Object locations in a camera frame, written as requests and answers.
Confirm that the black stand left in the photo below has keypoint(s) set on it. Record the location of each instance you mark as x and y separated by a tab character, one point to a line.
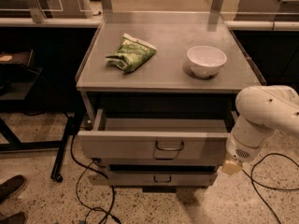
18	77

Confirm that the white horizontal rail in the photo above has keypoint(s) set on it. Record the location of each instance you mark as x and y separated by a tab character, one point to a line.
287	26

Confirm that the grey drawer cabinet table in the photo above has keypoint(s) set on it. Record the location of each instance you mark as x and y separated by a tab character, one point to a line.
164	87

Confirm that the yellow-taped gripper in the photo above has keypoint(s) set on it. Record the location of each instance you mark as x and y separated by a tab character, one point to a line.
239	149

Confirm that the dark shoe lower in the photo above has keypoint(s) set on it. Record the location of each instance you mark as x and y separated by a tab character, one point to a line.
19	218

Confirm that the grey top drawer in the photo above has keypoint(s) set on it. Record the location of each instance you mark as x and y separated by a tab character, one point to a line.
142	141

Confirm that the green chip bag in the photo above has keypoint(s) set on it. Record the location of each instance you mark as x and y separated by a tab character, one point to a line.
131	53

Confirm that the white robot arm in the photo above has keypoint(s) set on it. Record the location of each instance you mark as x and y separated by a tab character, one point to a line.
262	110

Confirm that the white bowl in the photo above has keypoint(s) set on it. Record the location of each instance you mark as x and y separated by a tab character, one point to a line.
206	61

